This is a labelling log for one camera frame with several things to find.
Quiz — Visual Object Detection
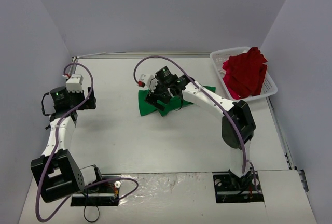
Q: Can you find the green t shirt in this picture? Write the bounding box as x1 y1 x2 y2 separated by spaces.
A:
137 85 217 117

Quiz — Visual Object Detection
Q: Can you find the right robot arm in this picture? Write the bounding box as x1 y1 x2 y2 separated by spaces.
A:
138 66 256 189

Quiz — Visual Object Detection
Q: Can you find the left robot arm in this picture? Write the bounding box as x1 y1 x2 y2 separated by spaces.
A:
31 86 104 203

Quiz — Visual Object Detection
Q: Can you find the white plastic basket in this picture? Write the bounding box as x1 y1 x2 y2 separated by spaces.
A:
210 46 278 102

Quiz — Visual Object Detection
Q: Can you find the red t shirt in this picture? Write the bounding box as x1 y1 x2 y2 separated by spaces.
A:
223 47 268 98

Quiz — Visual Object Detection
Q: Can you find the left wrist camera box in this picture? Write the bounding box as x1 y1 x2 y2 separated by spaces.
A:
65 74 84 93

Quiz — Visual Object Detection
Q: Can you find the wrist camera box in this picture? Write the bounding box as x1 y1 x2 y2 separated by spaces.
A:
138 74 154 88
65 74 84 93

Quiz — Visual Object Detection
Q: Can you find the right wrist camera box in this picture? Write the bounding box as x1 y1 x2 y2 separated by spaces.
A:
138 74 154 88

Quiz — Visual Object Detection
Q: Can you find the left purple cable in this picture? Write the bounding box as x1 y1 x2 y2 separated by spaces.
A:
35 62 139 222

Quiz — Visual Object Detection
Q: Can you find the purple cable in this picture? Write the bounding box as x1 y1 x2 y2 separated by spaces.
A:
35 62 139 222
133 55 261 193

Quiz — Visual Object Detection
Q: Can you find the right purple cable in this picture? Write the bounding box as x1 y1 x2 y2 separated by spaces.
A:
133 55 261 193

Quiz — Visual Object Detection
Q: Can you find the thin black cable loop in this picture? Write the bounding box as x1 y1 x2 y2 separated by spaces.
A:
82 187 100 222

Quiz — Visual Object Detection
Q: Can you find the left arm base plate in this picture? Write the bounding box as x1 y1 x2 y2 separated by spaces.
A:
70 175 121 207

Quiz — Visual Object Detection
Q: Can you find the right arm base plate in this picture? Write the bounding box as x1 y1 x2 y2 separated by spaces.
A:
213 170 264 204

